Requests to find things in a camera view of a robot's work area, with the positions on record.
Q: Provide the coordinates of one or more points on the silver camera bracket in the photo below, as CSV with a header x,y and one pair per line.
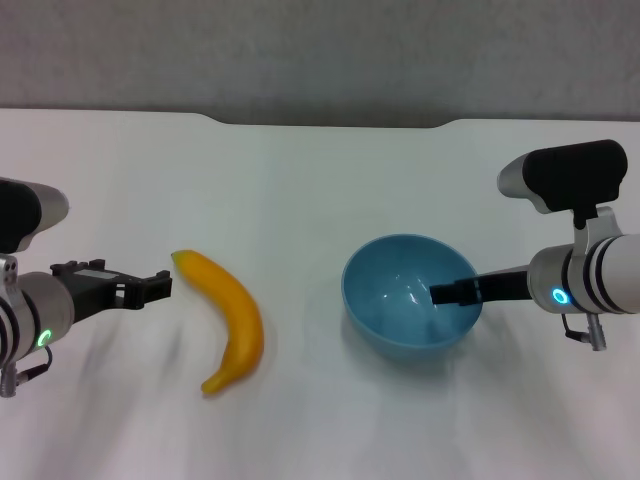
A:
x,y
602,227
9,277

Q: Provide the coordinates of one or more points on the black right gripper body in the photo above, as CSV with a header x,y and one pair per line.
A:
x,y
505,286

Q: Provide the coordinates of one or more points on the silver right camera bracket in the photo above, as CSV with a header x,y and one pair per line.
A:
x,y
602,227

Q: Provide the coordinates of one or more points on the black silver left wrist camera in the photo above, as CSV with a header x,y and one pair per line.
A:
x,y
20,215

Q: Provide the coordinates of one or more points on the silver left camera bracket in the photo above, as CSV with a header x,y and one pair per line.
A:
x,y
9,277

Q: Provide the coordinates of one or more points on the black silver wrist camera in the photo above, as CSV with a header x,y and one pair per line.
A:
x,y
20,215
575,175

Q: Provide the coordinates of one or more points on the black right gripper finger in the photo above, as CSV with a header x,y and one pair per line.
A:
x,y
455,294

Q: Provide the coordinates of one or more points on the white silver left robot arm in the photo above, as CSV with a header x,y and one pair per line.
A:
x,y
35,310

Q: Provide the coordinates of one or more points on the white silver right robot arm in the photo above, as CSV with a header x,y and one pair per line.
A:
x,y
605,272

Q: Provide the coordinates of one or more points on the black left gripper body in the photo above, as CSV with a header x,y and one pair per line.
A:
x,y
87,290

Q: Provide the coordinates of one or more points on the yellow banana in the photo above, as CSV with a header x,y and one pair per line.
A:
x,y
240,315

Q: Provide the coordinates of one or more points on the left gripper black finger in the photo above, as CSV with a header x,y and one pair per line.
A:
x,y
155,281
150,296

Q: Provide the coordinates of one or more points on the blue plastic bowl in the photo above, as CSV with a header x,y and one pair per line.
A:
x,y
395,320

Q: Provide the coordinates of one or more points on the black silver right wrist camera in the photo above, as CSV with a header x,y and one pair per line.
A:
x,y
575,175

